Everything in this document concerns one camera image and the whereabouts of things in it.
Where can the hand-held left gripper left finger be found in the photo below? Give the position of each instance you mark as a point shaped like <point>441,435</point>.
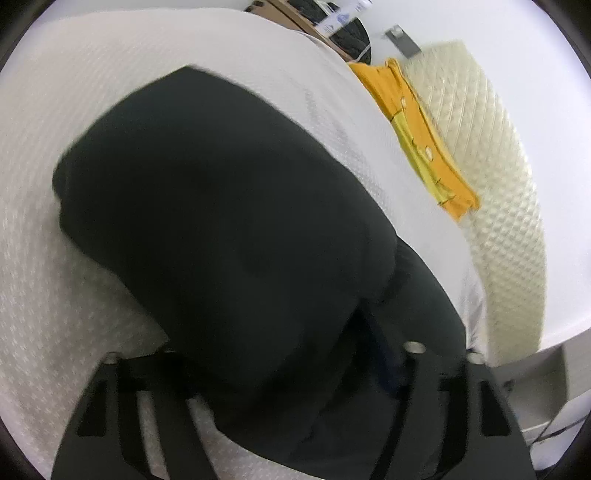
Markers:
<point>150,371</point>

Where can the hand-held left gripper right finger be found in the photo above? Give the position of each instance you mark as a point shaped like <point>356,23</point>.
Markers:
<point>391,364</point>

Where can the black garment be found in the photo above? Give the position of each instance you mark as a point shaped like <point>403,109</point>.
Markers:
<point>221,221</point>

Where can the white bedside cabinet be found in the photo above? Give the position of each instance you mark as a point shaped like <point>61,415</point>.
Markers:
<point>545,383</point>

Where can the orange garment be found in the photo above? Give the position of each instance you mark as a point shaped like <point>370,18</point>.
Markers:
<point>455,184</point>

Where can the cream quilted headboard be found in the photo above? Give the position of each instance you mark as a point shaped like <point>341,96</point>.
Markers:
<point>498,184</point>

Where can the yellow garment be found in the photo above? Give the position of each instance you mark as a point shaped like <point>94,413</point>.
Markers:
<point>418,152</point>

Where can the white textured bed mattress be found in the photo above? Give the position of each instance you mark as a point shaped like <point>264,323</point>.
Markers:
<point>78,106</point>

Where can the black round ribbed object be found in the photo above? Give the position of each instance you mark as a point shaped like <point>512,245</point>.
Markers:
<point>353,39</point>

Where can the white printed packet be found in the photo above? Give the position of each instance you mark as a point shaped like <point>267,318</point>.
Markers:
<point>344,14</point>

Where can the brown cardboard box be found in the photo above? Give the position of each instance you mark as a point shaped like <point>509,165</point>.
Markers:
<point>295,16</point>

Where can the grey wall bracket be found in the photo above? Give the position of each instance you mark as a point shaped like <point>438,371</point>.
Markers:
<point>402,40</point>

